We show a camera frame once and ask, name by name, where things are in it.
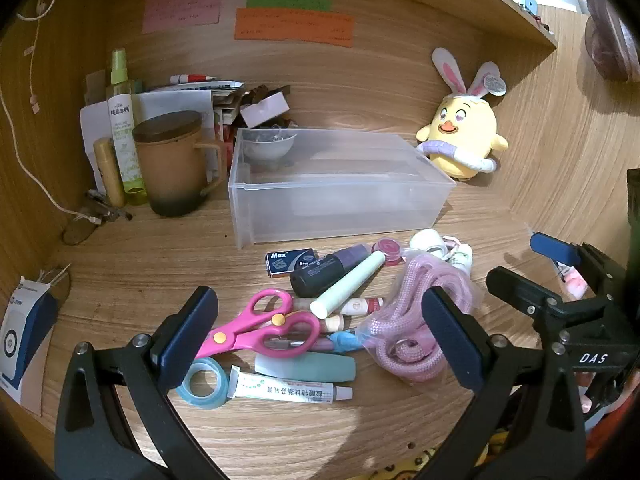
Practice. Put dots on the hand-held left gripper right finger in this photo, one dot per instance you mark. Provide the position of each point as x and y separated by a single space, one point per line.
450 340

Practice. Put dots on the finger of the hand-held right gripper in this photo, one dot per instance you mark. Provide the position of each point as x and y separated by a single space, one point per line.
515 287
550 247

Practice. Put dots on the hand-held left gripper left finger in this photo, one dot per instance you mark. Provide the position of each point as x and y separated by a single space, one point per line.
187 332

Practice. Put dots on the blue tape roll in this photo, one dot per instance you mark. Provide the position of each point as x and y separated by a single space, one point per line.
192 392

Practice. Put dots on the pink scissors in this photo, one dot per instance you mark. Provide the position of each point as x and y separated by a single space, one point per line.
250 335

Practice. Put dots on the white red lipstick tube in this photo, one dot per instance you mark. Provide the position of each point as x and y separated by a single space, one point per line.
360 305

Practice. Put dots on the white eraser block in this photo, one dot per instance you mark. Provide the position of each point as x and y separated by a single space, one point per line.
427 242

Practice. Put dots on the blue clip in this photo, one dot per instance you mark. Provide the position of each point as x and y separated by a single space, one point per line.
347 342

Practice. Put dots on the pink round jar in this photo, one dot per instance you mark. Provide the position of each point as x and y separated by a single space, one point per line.
387 252

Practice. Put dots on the white ointment tube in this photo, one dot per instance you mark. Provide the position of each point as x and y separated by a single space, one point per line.
285 387

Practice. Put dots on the beige lipstick tube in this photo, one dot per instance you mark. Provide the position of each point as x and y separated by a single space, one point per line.
337 322

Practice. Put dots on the light green pen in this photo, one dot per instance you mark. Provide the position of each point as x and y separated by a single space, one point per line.
350 282

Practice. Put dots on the blue staples box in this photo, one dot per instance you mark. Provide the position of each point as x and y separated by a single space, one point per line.
285 262

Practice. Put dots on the teal case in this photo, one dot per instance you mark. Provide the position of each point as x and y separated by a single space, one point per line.
305 367

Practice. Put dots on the black purple marker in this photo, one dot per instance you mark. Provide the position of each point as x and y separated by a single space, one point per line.
320 272

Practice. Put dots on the clear plastic drawer box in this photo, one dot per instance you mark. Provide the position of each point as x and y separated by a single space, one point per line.
340 195

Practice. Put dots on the person's right hand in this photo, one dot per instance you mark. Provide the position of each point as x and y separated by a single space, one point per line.
584 402

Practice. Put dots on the small pink white tube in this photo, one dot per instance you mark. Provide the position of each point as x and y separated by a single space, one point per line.
572 282

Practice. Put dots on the small white green bottle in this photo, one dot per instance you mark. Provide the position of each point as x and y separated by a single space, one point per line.
461 260

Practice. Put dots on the yellow printed cloth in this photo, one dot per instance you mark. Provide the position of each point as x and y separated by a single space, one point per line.
400 467

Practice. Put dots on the yellow chick plush toy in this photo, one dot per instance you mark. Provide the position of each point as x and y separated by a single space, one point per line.
465 125

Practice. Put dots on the brown ceramic mug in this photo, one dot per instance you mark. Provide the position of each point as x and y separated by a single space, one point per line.
170 175

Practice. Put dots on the blue white carton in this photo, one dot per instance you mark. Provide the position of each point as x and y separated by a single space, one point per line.
25 330

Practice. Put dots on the plush toy tag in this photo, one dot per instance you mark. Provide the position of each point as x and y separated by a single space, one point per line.
495 85

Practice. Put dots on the gold tube bottle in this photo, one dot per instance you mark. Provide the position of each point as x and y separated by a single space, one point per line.
110 170

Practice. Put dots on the small white bowl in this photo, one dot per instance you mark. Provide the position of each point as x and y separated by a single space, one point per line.
270 147

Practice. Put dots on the wooden mug lid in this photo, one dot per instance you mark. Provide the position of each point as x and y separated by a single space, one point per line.
167 127

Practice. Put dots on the brown round object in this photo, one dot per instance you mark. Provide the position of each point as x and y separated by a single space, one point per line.
610 40

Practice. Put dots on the green spray bottle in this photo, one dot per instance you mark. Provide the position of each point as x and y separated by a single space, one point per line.
122 120

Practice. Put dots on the stack of paper packets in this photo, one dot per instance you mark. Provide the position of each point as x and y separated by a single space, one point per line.
225 105

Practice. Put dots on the white paper sheet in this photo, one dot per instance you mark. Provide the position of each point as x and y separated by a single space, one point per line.
160 102

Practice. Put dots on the small white box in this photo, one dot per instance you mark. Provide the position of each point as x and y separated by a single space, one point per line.
265 110

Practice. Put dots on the wooden shelf board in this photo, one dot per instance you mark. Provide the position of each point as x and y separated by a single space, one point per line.
500 0

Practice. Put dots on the orange paper note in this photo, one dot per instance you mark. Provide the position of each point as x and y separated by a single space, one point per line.
295 27

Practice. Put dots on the pink paper note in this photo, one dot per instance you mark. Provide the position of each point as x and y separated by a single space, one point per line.
180 7

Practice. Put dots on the green paper note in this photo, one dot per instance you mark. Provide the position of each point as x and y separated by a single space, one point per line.
287 2

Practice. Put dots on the thin frame glasses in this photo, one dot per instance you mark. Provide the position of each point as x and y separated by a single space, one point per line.
107 214

